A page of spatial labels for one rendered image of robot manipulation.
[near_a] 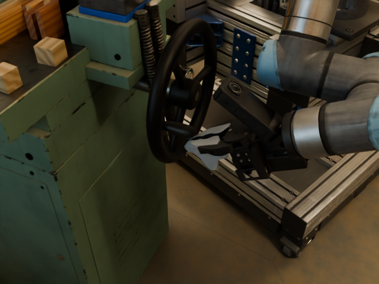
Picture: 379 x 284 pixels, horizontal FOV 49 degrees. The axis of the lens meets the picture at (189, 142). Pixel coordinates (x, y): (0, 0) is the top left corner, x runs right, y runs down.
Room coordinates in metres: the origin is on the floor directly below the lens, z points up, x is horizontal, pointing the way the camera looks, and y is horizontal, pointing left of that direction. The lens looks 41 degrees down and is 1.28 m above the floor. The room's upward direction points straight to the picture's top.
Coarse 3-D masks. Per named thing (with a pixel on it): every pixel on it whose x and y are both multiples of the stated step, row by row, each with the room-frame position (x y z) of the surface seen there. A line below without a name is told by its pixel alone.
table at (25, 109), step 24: (168, 0) 1.01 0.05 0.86; (0, 48) 0.70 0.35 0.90; (24, 48) 0.70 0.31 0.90; (72, 48) 0.70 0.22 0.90; (24, 72) 0.61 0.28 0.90; (48, 72) 0.61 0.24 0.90; (72, 72) 0.65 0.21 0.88; (96, 72) 0.67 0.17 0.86; (120, 72) 0.66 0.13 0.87; (144, 72) 0.70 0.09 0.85; (0, 96) 0.54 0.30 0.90; (24, 96) 0.54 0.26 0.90; (48, 96) 0.59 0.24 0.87; (0, 120) 0.49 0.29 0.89; (24, 120) 0.53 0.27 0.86
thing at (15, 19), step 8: (16, 8) 0.78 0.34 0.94; (0, 16) 0.75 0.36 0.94; (8, 16) 0.75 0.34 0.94; (16, 16) 0.76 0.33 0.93; (0, 24) 0.72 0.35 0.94; (8, 24) 0.74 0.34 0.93; (16, 24) 0.76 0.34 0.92; (24, 24) 0.77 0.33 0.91; (0, 32) 0.72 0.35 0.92; (8, 32) 0.73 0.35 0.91; (16, 32) 0.75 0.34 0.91; (0, 40) 0.71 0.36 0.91
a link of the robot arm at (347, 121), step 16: (352, 96) 0.47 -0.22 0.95; (368, 96) 0.45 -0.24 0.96; (320, 112) 0.46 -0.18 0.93; (336, 112) 0.44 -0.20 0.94; (352, 112) 0.43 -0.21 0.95; (368, 112) 0.42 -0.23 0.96; (320, 128) 0.44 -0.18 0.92; (336, 128) 0.43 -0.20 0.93; (352, 128) 0.42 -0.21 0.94; (368, 128) 0.41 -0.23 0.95; (336, 144) 0.42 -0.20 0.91; (352, 144) 0.41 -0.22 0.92; (368, 144) 0.40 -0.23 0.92
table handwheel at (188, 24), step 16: (176, 32) 0.66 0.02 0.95; (192, 32) 0.68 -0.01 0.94; (208, 32) 0.75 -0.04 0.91; (176, 48) 0.63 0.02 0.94; (208, 48) 0.78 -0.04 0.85; (160, 64) 0.60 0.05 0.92; (176, 64) 0.63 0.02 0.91; (208, 64) 0.79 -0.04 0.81; (144, 80) 0.71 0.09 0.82; (160, 80) 0.58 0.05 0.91; (176, 80) 0.65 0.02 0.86; (192, 80) 0.68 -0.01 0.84; (208, 80) 0.78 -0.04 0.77; (160, 96) 0.57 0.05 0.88; (176, 96) 0.66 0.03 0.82; (192, 96) 0.65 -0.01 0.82; (208, 96) 0.77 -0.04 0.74; (160, 112) 0.56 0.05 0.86; (160, 128) 0.55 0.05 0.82; (160, 144) 0.55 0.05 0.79; (176, 144) 0.62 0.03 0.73; (160, 160) 0.57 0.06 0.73; (176, 160) 0.61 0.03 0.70
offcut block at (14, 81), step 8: (0, 64) 0.58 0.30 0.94; (8, 64) 0.58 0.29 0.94; (0, 72) 0.56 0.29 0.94; (8, 72) 0.56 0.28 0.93; (16, 72) 0.57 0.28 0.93; (0, 80) 0.55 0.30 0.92; (8, 80) 0.55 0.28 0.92; (16, 80) 0.57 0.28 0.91; (0, 88) 0.56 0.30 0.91; (8, 88) 0.55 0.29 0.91; (16, 88) 0.56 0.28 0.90
